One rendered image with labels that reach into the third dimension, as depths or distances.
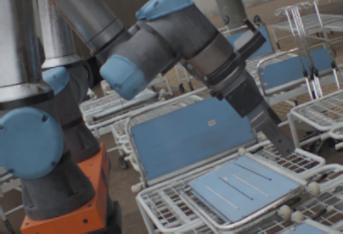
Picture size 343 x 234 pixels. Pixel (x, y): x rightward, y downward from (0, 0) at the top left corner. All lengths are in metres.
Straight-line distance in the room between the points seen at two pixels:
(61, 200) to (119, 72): 0.27
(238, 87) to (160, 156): 2.30
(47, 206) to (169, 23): 0.39
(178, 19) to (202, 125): 2.34
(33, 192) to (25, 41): 0.30
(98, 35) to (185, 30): 0.18
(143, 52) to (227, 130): 2.41
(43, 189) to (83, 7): 0.34
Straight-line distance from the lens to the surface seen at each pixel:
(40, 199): 0.99
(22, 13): 0.84
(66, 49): 1.46
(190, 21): 0.87
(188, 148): 3.19
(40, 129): 0.82
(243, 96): 0.88
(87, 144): 1.35
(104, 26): 0.97
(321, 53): 4.70
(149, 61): 0.86
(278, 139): 0.90
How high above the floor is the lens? 1.45
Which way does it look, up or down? 11 degrees down
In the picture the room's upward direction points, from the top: 18 degrees counter-clockwise
